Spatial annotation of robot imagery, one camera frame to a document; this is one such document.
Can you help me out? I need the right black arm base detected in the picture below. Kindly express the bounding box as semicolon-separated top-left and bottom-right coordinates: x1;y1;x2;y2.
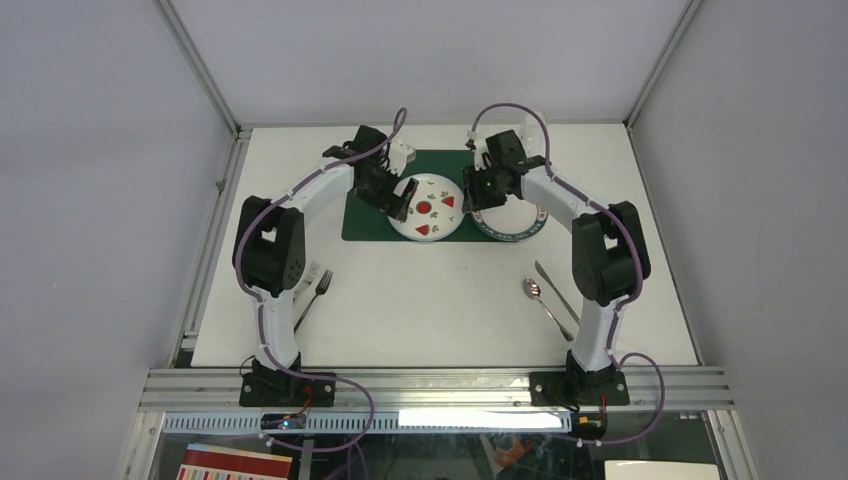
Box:
528;369;630;407

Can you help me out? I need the slim silver fork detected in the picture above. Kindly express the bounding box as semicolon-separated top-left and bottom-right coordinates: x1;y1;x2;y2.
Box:
294;270;334;332

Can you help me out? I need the red striped book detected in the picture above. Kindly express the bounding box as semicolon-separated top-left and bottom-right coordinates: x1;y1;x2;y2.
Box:
176;443;294;480

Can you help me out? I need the white plate strawberry pattern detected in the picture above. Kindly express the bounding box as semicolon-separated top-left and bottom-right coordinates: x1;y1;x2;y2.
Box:
388;173;465;242

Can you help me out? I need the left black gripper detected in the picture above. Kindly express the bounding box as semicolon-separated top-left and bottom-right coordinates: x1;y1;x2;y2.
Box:
354;160;417;222

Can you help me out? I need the silver fork dark handle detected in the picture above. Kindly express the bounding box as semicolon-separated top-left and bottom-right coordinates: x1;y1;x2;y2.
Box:
303;261;321;285

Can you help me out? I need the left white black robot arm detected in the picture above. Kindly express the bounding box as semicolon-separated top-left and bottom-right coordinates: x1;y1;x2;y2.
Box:
232;125;417;406

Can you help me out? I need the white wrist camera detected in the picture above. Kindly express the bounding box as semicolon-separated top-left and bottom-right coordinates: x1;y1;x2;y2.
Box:
465;129;488;170
388;141;417;176

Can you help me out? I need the orange object under table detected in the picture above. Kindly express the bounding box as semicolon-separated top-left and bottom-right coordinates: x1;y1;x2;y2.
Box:
495;437;534;468

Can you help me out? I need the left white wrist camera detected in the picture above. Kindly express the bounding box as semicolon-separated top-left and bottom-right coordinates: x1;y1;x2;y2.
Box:
388;141;417;176

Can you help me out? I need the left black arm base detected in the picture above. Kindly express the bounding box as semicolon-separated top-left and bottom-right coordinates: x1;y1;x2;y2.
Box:
239;371;337;408

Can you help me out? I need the white box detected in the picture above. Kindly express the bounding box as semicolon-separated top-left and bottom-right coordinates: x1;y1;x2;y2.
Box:
603;460;720;480

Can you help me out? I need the silver spoon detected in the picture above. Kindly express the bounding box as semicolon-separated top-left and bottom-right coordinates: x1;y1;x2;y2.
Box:
522;278;575;342

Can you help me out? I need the aluminium frame rail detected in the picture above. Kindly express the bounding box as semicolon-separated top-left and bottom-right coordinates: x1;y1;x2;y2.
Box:
139;366;736;412

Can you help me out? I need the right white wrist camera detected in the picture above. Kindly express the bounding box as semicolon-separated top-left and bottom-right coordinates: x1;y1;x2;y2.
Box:
465;129;488;170

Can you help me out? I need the silver table knife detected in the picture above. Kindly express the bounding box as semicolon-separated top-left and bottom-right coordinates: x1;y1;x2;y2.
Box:
534;260;580;325

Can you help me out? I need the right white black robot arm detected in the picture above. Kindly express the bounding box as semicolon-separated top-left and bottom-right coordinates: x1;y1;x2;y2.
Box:
462;130;650;405

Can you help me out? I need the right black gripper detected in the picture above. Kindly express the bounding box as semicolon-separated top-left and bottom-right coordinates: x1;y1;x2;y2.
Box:
461;163;506;214

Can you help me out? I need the white plate teal rim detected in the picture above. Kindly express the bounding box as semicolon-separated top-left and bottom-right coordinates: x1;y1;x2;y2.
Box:
471;196;548;243

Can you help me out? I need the clear drinking glass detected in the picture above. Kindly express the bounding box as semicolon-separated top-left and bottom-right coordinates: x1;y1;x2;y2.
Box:
517;114;548;157

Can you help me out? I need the white slotted cable duct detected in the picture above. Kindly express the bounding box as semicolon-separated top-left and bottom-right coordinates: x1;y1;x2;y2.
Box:
163;409;571;435

